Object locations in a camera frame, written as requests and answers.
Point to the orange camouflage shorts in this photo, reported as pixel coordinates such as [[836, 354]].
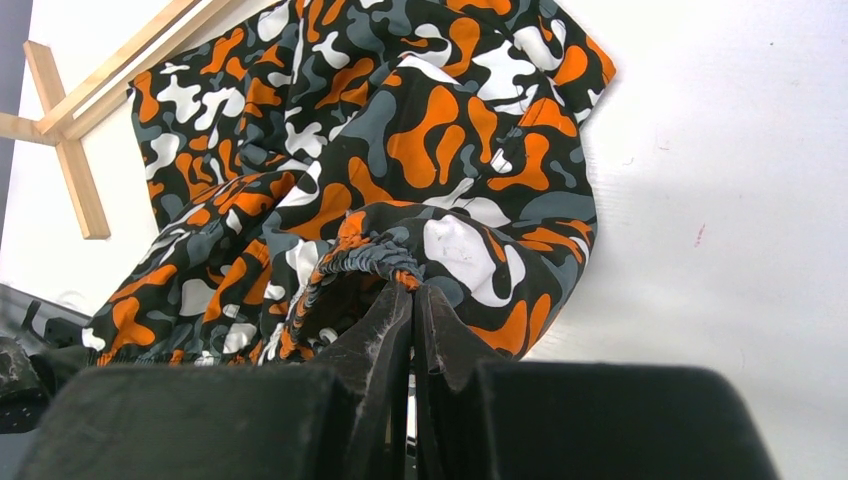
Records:
[[320, 150]]

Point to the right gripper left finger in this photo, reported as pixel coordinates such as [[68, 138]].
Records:
[[341, 415]]

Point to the wooden clothes rack frame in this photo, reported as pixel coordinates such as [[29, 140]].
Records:
[[69, 117]]

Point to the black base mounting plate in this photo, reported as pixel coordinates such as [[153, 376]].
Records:
[[31, 330]]

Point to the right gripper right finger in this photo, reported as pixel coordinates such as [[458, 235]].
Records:
[[481, 416]]

